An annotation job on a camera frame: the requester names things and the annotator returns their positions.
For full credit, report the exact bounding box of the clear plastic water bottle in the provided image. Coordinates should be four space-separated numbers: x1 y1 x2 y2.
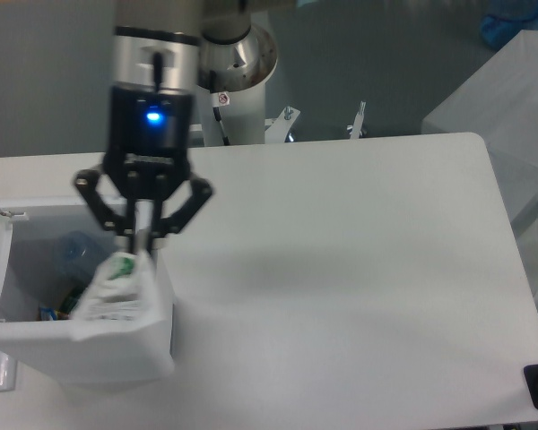
54 230 106 278

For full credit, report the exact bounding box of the green snack wrapper in bin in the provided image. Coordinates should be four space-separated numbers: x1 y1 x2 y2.
57 287 85 314

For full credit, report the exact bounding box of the yellow blue wrapper in bin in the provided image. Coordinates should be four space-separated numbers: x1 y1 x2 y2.
38 306 69 322

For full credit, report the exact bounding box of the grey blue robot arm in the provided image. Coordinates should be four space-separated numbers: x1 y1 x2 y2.
74 1 289 253

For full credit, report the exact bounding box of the blue bag top right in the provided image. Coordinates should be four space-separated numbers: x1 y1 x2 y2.
479 1 538 50

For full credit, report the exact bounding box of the translucent white box right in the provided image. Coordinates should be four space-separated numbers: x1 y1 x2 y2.
421 30 538 309

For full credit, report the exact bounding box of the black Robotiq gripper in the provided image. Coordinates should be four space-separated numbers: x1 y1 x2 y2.
74 85 213 254

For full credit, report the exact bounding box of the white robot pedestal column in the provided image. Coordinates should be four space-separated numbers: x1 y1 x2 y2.
196 24 278 147

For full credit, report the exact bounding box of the white plastic wrapper package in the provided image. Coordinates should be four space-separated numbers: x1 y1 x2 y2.
70 250 164 336

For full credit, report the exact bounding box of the white plastic trash can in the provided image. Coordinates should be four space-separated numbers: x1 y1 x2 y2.
0 197 175 384

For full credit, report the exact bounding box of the white pedestal base frame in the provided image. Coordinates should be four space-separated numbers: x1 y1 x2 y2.
190 100 368 147

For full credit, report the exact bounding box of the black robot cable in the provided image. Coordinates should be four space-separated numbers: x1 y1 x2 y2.
208 70 231 147

